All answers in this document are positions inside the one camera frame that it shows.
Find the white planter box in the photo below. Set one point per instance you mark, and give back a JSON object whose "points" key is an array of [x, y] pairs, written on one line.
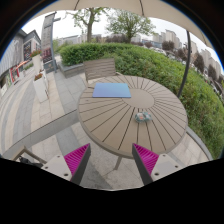
{"points": [[36, 59], [40, 83]]}

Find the beige patio umbrella canopy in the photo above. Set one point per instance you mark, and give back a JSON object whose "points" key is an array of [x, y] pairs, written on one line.
{"points": [[147, 8]]}

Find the blue mouse pad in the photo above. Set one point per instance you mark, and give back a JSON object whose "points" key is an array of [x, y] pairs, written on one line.
{"points": [[111, 90]]}

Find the chair frame lower left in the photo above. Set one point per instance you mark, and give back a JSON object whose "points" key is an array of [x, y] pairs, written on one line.
{"points": [[25, 155]]}

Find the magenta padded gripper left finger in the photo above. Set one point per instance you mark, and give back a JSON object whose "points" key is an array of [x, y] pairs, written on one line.
{"points": [[70, 167]]}

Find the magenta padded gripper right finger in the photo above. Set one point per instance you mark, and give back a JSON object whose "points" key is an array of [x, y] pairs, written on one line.
{"points": [[152, 166]]}

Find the white planter box far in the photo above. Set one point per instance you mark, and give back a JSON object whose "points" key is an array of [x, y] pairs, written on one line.
{"points": [[36, 59]]}

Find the brown slatted outdoor chair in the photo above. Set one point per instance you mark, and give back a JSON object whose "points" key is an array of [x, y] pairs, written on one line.
{"points": [[99, 68]]}

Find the green trimmed hedge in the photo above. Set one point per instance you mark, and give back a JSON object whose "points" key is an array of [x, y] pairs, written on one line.
{"points": [[204, 108]]}

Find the tall grey advertising sign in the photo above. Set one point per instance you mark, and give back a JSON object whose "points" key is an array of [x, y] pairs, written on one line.
{"points": [[49, 61]]}

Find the white planter box near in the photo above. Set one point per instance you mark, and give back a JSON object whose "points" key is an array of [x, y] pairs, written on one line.
{"points": [[40, 83]]}

